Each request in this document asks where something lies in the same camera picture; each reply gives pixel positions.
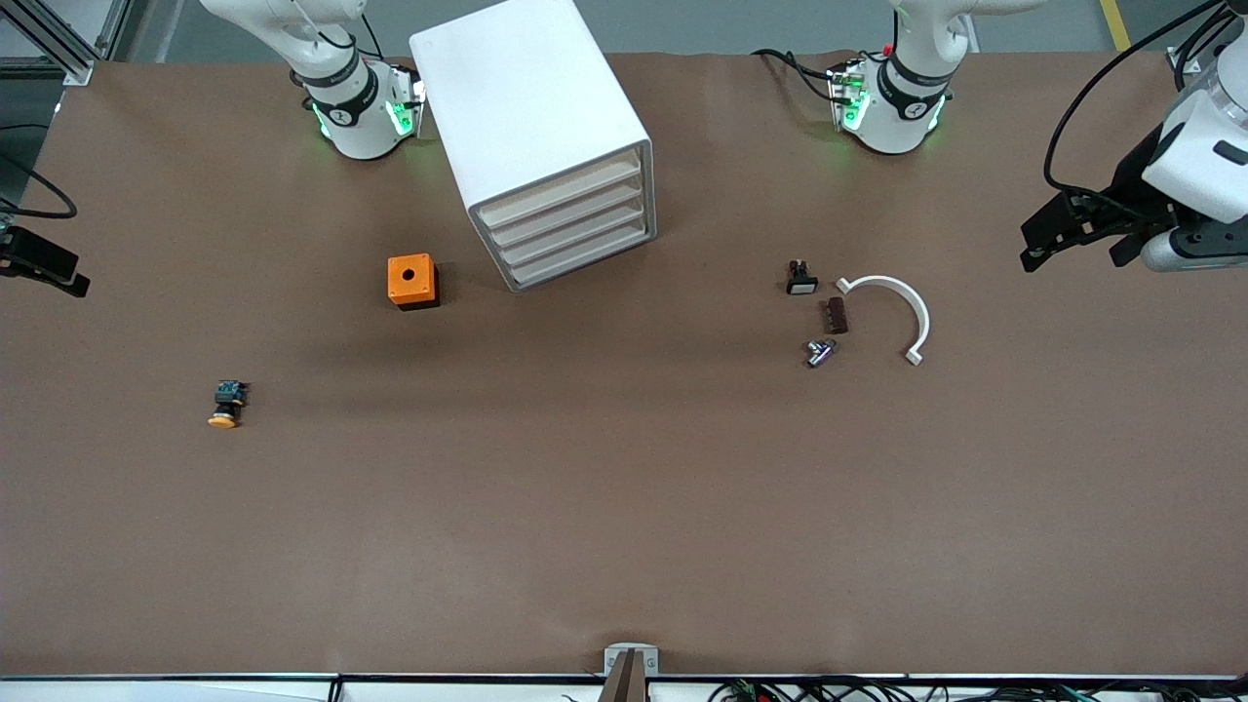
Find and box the grey metal bracket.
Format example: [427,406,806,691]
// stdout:
[604,643,660,679]

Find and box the black arm base cable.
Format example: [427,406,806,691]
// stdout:
[751,47,844,103]

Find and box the white drawer cabinet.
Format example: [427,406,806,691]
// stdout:
[409,0,659,293]

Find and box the orange box with hole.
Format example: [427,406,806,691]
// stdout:
[387,253,441,312]

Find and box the white table edge rail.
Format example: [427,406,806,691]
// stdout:
[0,673,1248,702]

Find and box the white plastic drawer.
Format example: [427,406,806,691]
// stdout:
[473,144,649,228]
[502,212,656,291]
[492,189,653,269]
[483,167,651,249]

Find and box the brown wedge post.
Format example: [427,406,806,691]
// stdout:
[597,650,651,702]

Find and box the white curved plastic bracket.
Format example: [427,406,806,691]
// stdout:
[836,275,932,368]

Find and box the yellow push button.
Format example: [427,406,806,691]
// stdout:
[207,379,251,430]

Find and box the black cable bundle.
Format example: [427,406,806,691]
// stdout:
[707,676,1248,702]

